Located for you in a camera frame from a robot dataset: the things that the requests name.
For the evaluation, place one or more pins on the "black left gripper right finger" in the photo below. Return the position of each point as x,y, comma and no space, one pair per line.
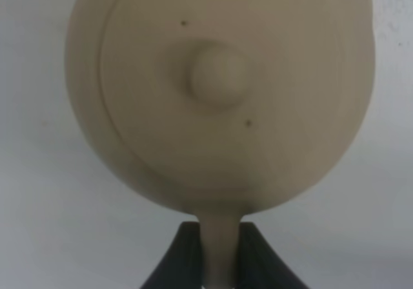
259,266

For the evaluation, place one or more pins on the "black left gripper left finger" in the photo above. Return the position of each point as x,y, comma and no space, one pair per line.
182,265

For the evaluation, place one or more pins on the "beige ceramic teapot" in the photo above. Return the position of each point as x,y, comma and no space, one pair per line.
220,108

